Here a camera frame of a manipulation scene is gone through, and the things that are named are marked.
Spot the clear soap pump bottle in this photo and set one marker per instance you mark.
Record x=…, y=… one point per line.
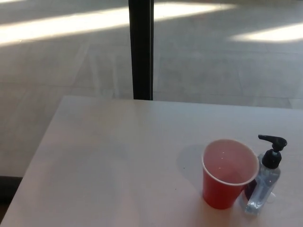
x=262, y=182

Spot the red plastic cup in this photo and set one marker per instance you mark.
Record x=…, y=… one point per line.
x=219, y=189

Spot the black vertical window post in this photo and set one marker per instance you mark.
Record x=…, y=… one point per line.
x=141, y=47

